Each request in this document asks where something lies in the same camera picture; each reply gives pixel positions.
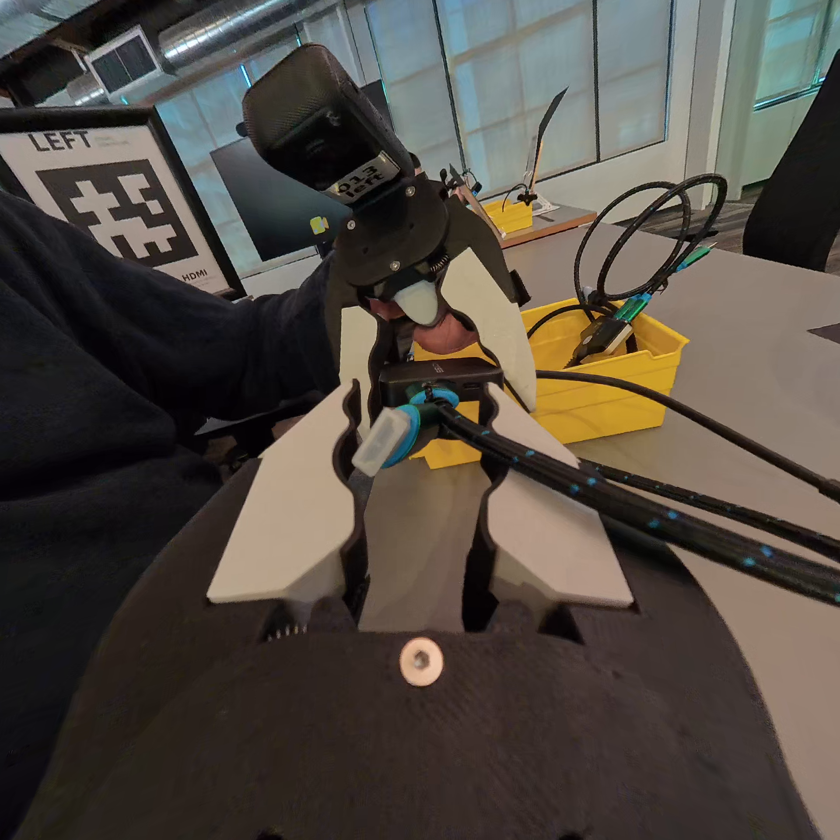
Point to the black monitor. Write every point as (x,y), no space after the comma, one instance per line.
(275,210)

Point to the silver ventilation duct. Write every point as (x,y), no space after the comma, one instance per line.
(229,33)

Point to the thin black tilted panel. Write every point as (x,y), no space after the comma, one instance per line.
(544,131)

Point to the yellow plastic bin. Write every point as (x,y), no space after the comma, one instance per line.
(590,400)

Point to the person's left hand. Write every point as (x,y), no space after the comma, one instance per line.
(443,341)

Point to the person's dark sweater torso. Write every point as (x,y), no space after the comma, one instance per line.
(52,590)

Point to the person's left forearm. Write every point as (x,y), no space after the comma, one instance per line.
(164,354)

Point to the framed black white marker sign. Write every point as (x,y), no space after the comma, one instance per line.
(118,210)

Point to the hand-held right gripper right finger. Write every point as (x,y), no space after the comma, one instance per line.
(551,558)

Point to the small yellow bin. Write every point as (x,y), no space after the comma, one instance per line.
(512,220)

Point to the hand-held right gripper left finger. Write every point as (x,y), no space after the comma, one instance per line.
(289,525)

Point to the air vent grille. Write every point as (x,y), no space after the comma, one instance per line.
(124,60)

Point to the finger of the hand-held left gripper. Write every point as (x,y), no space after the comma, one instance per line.
(499,315)
(358,341)

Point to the translucent plug cap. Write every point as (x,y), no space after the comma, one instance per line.
(377,443)

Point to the black office chair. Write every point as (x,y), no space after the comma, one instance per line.
(800,184)

